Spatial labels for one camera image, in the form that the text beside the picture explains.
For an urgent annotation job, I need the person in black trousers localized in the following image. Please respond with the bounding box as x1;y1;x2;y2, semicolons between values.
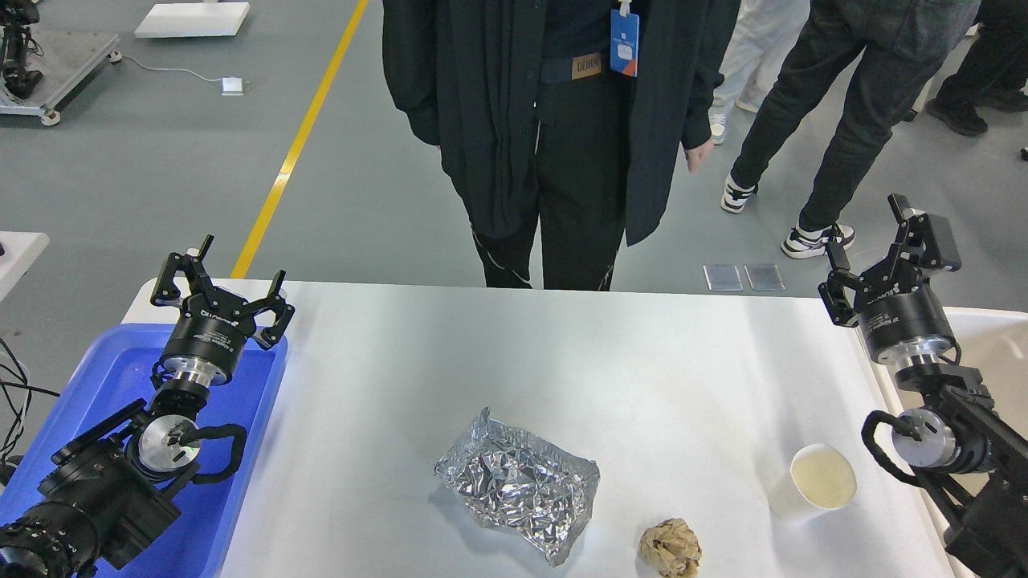
720;1;980;259

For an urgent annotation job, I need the metal floor plate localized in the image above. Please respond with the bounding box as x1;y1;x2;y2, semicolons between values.
704;264;743;292
744;263;785;291

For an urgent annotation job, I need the crumpled brown paper ball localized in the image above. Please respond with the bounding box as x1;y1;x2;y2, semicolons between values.
638;517;704;577

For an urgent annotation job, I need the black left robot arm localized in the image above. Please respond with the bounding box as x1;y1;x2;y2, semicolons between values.
2;234;295;577

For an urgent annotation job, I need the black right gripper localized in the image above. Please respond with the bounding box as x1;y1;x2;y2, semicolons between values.
818;193;962;368

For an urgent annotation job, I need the beige plastic bin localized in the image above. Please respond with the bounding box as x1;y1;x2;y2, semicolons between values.
860;308;1026;577

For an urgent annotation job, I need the white flat board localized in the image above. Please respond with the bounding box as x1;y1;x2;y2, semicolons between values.
133;1;251;38

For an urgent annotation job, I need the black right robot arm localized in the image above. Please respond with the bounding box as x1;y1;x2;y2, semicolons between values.
818;194;1027;577

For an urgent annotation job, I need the black cables bundle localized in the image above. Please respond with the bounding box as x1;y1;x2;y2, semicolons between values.
0;337;61;482

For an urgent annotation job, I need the white power adapter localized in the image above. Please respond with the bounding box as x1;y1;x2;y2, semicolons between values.
220;77;246;96

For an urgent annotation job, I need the person in black coat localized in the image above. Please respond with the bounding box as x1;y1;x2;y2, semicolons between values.
382;1;740;291

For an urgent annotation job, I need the left metal floor plate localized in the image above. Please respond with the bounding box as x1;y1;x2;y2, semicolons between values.
704;264;743;292

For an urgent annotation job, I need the crumpled aluminium foil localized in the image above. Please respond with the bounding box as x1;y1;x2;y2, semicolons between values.
434;407;601;568

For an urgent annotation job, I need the person in white trousers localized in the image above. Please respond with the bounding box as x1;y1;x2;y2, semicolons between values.
708;1;810;145

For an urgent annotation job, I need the white paper cup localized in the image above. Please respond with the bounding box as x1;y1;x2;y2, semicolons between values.
768;443;858;523

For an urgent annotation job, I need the blue id badge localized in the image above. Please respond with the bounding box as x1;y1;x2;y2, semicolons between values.
609;1;640;78

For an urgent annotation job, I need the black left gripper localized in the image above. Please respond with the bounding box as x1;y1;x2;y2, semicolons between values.
150;234;296;385

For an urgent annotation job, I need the white side table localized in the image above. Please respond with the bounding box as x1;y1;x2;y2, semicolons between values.
0;231;49;301

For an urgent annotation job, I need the right metal floor plate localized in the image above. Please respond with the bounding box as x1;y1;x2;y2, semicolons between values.
744;263;785;291

